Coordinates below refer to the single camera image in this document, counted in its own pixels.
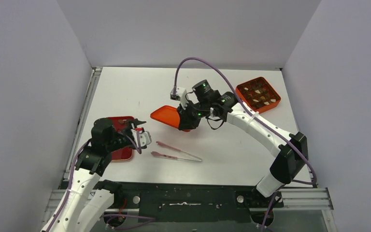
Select orange box lid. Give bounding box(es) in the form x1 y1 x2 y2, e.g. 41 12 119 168
150 105 180 130

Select pink silicone tongs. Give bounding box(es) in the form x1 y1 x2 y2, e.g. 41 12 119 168
151 141 203 163

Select orange compartment chocolate box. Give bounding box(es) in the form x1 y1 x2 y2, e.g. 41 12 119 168
235 77 281 114

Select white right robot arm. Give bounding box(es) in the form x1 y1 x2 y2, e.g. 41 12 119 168
170 80 308 206

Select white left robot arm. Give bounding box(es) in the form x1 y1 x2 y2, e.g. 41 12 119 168
42 117 151 232

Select red chocolate tray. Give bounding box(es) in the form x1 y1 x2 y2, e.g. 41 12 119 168
109 116 134 162

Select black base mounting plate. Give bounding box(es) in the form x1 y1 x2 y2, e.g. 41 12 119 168
93 181 284 223

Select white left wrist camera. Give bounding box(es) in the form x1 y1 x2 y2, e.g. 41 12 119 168
133 128 152 149

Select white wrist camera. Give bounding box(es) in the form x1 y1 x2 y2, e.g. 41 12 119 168
133 128 152 149
170 86 189 110

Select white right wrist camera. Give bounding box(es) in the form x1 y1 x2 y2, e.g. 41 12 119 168
170 86 189 110

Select aluminium table edge rail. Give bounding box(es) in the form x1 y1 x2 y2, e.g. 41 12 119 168
75 67 102 138

